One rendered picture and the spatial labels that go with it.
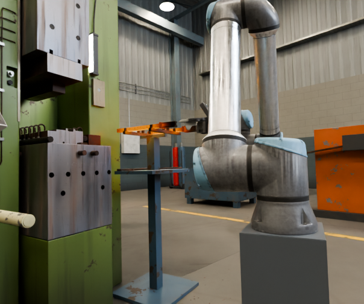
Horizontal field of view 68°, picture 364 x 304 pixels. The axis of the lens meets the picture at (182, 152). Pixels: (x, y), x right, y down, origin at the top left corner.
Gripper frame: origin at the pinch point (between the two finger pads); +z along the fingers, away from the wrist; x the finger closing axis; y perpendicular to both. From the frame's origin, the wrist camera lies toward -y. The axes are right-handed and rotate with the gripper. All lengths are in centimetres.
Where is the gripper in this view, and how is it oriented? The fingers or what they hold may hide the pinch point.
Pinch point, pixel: (185, 122)
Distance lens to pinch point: 149.5
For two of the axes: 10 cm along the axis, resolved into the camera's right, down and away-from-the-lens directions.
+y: 0.3, 10.0, -0.5
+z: -8.5, 0.5, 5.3
